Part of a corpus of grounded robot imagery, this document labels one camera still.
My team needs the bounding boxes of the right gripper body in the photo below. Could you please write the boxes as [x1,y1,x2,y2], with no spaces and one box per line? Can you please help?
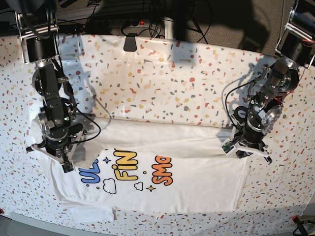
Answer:
[43,130,84,162]

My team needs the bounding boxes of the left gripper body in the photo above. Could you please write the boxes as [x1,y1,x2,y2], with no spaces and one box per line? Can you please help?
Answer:
[232,118,265,153]

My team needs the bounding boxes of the white printed T-shirt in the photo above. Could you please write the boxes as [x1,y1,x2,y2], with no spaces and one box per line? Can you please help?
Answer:
[34,118,251,223]

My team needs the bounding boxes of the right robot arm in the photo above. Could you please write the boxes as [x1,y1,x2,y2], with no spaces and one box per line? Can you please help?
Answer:
[8,0,83,173]

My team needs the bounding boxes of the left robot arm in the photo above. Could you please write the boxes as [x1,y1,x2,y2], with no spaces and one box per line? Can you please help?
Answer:
[222,0,315,163]

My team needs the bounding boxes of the red black corner clamp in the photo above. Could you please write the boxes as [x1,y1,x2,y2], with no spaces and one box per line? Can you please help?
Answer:
[292,215,309,236]

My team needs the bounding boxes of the terrazzo patterned tablecloth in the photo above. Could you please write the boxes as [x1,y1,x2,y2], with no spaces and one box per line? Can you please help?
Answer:
[0,35,315,236]

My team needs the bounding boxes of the black table clamp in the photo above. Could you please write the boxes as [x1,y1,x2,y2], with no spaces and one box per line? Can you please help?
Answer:
[124,33,137,52]

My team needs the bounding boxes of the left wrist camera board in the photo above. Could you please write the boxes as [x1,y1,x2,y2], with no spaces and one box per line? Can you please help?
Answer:
[221,139,234,155]

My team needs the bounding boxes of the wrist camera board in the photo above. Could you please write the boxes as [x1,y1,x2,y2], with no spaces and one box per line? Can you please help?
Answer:
[221,139,234,155]
[62,161,74,173]

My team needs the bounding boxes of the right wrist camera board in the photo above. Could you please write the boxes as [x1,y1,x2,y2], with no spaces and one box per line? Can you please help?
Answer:
[62,161,74,173]

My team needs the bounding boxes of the grey metal post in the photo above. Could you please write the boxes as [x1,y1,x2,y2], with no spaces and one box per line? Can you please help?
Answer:
[163,17,174,40]

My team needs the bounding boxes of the black cables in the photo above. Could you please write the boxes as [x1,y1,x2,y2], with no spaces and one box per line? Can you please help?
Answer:
[86,0,215,45]

